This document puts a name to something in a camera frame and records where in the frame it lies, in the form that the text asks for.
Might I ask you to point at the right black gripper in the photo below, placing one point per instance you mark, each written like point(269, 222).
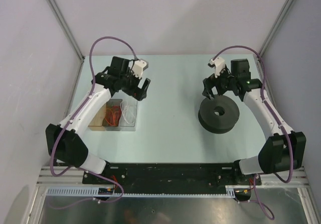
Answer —
point(209, 83)

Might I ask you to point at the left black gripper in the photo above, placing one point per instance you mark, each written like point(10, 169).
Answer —
point(136, 92)

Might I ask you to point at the black cable spool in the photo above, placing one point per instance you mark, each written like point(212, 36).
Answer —
point(218, 115)

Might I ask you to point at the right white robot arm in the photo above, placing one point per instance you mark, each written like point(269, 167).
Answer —
point(283, 149)

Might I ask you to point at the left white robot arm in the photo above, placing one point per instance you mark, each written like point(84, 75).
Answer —
point(64, 140)

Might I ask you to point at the clear compartment tray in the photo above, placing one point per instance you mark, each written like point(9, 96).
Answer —
point(116, 115)

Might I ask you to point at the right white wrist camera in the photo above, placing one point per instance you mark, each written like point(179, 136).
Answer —
point(218, 64)

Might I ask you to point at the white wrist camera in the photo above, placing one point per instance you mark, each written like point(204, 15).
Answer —
point(139, 66)
point(218, 64)

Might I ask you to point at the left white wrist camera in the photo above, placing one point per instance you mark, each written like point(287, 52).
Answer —
point(139, 66)

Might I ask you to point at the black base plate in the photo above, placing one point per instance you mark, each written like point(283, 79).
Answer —
point(172, 178)

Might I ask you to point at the aluminium front rail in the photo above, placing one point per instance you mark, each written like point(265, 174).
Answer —
point(73, 177)

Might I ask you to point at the right aluminium frame post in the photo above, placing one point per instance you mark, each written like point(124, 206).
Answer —
point(288, 4)

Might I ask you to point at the aluminium frame post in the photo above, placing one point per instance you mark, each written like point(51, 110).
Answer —
point(64, 26)
point(288, 4)

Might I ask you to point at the left aluminium frame post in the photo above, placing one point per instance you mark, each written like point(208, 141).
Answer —
point(64, 26)

